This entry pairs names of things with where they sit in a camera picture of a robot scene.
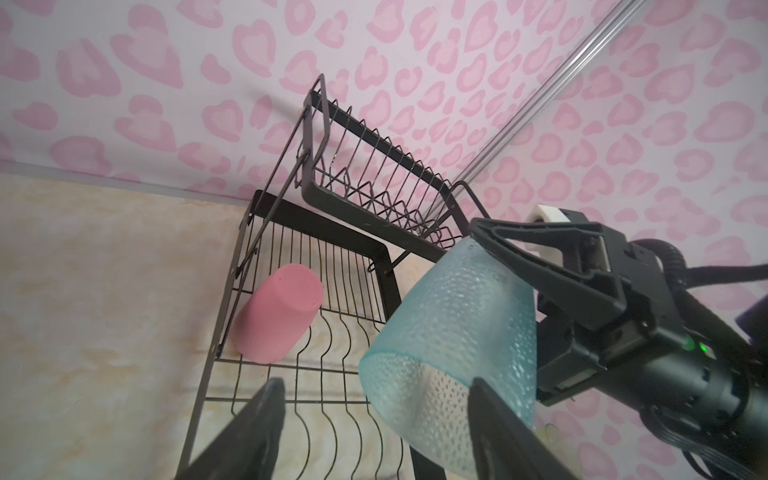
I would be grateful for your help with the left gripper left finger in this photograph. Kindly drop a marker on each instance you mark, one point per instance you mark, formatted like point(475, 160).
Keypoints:
point(248, 447)

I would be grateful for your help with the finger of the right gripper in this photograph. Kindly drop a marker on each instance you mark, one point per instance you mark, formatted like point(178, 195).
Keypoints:
point(575, 266)

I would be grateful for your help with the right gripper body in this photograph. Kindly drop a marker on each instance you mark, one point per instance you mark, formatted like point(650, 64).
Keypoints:
point(651, 355)

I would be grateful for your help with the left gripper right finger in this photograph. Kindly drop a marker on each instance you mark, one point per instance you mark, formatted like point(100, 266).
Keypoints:
point(503, 446)

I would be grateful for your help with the teal textured cup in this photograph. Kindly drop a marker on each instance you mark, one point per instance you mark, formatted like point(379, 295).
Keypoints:
point(468, 317)

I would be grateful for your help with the opaque pink plastic cup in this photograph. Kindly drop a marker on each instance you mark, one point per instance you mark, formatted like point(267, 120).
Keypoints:
point(278, 314)

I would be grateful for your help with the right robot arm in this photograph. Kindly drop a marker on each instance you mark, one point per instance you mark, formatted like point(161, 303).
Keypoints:
point(726, 438)

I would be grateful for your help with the black wire dish rack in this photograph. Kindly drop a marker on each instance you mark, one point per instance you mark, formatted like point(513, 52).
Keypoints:
point(350, 204)

